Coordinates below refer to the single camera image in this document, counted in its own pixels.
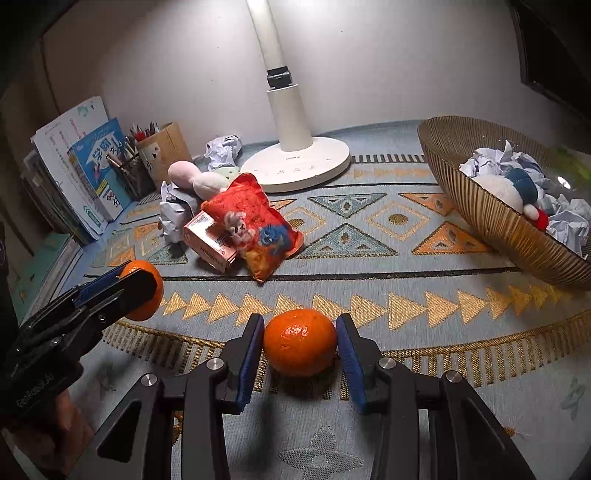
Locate blue study book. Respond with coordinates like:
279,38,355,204
68,118,131,222

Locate brown ribbed glass bowl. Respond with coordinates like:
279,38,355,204
417,115,590,291

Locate pink small carton box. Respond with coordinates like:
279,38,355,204
183,211,238,273

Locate green snack bag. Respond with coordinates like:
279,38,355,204
556,148,590,185

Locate black mesh pen holder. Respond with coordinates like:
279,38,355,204
107,153,156,200

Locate pink plush toy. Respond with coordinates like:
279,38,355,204
168,160,230,200

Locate crumpled paper near lamp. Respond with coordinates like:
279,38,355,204
204,134,242,171

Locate brown cardboard pen holder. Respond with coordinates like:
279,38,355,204
137,122,192,187

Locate crumpled paper by books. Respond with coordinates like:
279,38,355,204
159,181,201,244

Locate white desk lamp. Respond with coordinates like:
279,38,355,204
240,1,351,193

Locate white blue plush toy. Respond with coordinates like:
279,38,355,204
473,169,549,231

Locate red snack bag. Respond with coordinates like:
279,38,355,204
201,173,304,283

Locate white workbook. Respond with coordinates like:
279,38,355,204
31,95,112,241

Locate black wall television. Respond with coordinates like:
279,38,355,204
507,1,590,120

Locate orange mandarin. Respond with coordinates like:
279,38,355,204
119,260,163,322
263,309,338,378

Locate person's left hand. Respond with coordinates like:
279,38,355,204
8,390,94,476

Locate crumpled papers in bowl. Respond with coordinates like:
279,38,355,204
459,141,590,258

